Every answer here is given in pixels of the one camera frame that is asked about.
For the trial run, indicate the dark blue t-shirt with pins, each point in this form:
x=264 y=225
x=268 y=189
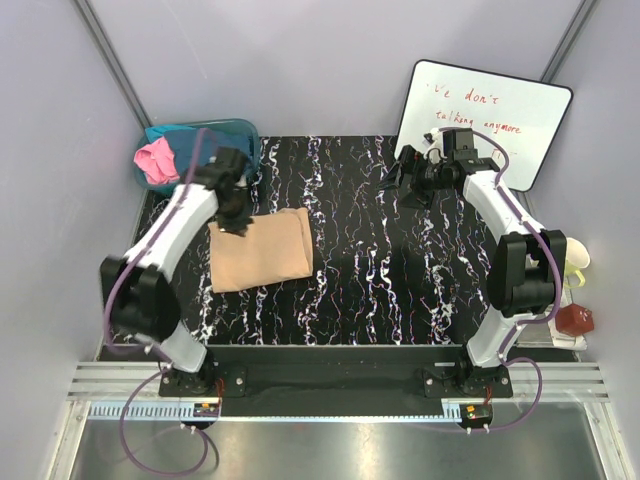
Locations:
x=182 y=143

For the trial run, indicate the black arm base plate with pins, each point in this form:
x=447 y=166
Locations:
x=429 y=371

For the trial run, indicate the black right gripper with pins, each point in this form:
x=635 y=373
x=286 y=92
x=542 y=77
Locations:
x=417 y=199

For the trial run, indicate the pink t-shirt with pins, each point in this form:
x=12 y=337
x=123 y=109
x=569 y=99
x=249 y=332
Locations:
x=156 y=161

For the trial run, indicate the white whiteboard with red writing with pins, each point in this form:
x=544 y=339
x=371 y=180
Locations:
x=523 y=116

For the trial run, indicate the teal t-shirt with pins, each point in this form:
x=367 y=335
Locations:
x=153 y=133

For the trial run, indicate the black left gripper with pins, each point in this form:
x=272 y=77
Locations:
x=238 y=224

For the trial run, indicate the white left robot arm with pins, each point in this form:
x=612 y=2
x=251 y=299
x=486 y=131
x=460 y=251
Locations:
x=138 y=297

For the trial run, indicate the red house-shaped box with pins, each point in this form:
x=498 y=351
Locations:
x=574 y=320

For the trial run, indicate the teal plastic basket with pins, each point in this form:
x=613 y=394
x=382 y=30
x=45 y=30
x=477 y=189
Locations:
x=229 y=126

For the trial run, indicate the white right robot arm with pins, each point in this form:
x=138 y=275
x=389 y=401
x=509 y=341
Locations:
x=525 y=279

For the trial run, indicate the aluminium frame rail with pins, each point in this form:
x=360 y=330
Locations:
x=113 y=389

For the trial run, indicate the yellow-green mug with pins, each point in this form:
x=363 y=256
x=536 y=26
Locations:
x=577 y=260

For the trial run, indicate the beige t-shirt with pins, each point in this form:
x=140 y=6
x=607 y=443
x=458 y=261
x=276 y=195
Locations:
x=276 y=247

